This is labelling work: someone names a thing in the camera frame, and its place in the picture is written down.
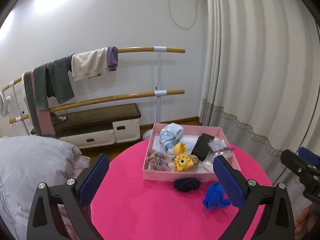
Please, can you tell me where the cream curtain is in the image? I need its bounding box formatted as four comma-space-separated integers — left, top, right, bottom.
200, 0, 319, 181

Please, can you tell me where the dark wood bench cabinet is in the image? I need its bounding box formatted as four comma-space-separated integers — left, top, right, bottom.
30, 102, 142, 150

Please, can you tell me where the dark navy knitted item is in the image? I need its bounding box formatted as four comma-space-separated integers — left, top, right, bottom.
173, 178, 201, 193

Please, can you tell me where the clear plastic bag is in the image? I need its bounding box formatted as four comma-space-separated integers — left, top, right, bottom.
202, 138, 233, 172

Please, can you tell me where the pink round table mat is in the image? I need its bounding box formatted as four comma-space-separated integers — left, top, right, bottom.
90, 138, 273, 240

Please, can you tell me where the wall cable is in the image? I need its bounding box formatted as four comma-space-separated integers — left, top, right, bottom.
165, 0, 200, 30

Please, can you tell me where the white fan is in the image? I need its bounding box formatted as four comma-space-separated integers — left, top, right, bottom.
0, 91, 11, 117

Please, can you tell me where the white barre post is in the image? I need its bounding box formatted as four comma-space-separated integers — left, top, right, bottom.
153, 46, 167, 123

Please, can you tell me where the light blue printed cloth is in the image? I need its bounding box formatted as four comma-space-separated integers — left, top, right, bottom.
159, 123, 184, 157

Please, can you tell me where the cream cloth on rail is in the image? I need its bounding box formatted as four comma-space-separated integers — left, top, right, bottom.
71, 48, 108, 81

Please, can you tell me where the beige crochet item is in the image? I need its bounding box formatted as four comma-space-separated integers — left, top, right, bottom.
189, 154, 200, 166

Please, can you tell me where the pastel scrunchie bundle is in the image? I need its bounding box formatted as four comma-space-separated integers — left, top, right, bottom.
146, 150, 174, 172

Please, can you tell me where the black pouch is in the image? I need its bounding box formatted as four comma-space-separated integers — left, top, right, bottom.
191, 133, 215, 161

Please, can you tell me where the pink and grey towel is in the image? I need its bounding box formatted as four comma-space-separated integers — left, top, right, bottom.
22, 66, 62, 138

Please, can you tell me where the pink cardboard box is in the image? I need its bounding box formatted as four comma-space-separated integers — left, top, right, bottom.
143, 124, 241, 182

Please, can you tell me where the yellow crochet toy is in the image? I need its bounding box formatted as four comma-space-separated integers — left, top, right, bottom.
172, 142, 194, 172

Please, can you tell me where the dark green towel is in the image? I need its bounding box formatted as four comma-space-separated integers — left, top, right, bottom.
41, 55, 74, 104

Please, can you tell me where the person's right hand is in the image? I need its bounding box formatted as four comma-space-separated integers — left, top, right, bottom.
295, 206, 311, 239

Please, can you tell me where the bright blue knitted item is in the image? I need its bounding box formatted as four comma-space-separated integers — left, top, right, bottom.
203, 182, 231, 210

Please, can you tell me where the upper wooden barre rail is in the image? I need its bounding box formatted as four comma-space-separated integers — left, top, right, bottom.
2, 46, 185, 92

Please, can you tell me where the lower wooden barre rail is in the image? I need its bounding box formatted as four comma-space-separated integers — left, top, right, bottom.
9, 89, 186, 125

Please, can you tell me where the wooden barre rail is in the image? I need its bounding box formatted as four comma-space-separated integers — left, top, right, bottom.
9, 89, 186, 125
2, 46, 185, 92

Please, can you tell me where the purple cloth on rail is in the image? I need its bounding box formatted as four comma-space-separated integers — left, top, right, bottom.
107, 47, 118, 72

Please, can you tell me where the grey duvet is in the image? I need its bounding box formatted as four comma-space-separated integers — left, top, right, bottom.
1, 135, 90, 239

